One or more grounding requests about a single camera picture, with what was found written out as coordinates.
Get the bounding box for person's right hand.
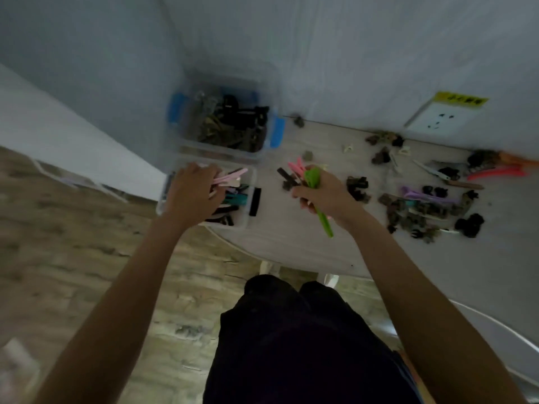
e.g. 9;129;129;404
291;165;364;232

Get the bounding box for person's left hand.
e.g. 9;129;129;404
163;162;227;230

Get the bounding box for long green hair clip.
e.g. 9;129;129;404
304;166;334;238

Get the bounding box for bundle of long pastel clips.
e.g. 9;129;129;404
206;166;250;227

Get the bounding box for clear box black latches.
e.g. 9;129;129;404
156;162;263;230

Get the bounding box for small dark hair claws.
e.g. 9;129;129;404
193;93;270;154

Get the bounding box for long purple hair clip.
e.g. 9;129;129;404
400;186;460;205

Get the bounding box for clear box blue latches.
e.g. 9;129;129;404
166;77;287;163

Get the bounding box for pile of assorted hair clips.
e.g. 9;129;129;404
343;130;539;245

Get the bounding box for long coral hair clip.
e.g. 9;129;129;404
466;166;527;182

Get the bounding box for person's right forearm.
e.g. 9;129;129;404
343;208;529;404

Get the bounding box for person's left forearm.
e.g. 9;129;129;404
33;216;201;404

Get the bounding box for person's black clothing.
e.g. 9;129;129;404
203;274;424;404

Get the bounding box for yellow warning sticker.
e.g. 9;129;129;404
433;91;489;108

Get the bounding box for white metal frame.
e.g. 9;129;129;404
31;157;129;203

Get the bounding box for white wall socket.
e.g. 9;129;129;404
403;100;477;135

